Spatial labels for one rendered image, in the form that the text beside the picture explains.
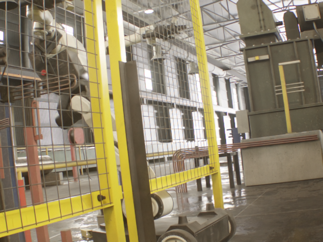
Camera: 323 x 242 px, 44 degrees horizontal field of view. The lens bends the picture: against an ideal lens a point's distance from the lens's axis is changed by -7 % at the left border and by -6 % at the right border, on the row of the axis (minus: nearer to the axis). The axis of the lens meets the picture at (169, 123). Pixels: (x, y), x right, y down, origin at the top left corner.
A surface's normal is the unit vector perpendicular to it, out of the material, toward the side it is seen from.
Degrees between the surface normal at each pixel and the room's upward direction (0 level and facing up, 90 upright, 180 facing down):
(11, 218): 90
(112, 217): 90
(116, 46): 90
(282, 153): 90
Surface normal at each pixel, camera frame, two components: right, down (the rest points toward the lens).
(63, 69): -0.09, 0.01
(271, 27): -0.37, -0.02
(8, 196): 0.92, -0.13
